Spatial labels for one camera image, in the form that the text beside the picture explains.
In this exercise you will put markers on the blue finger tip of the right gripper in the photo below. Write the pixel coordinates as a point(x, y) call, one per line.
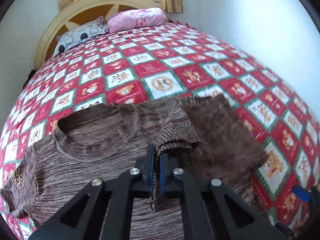
point(301, 193)

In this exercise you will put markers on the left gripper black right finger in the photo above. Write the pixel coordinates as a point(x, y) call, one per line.
point(210, 209)

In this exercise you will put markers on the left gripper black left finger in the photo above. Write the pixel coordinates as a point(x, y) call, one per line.
point(103, 208)

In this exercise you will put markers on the brown striped knit sweater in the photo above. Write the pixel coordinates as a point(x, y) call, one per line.
point(204, 134)

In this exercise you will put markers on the red patchwork teddy bedspread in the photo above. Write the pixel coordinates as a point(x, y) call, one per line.
point(176, 60)

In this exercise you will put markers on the grey white patterned pillow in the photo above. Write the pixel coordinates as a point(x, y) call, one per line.
point(79, 35)

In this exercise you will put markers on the pink pillow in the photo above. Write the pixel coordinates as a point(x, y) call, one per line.
point(136, 18)

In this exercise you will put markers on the cream wooden headboard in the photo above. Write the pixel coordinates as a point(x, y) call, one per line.
point(78, 13)

